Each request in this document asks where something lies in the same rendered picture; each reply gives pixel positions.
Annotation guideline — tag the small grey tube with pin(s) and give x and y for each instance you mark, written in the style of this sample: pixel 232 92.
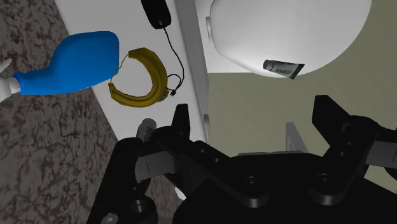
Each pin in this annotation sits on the small grey tube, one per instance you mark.
pixel 146 128

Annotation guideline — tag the yellow curved neck band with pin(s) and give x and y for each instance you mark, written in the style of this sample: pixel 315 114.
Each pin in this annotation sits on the yellow curved neck band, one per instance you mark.
pixel 156 77

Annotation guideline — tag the grey tube with green end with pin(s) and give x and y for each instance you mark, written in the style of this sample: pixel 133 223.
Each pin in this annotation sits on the grey tube with green end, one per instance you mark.
pixel 280 69

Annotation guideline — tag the blue spray bottle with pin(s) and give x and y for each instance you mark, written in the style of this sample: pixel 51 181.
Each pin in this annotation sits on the blue spray bottle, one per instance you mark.
pixel 77 62

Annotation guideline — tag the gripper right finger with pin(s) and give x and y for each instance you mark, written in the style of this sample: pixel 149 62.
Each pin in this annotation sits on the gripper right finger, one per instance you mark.
pixel 347 145

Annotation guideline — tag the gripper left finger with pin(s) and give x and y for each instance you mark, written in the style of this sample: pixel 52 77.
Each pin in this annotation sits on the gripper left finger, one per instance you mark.
pixel 198 161

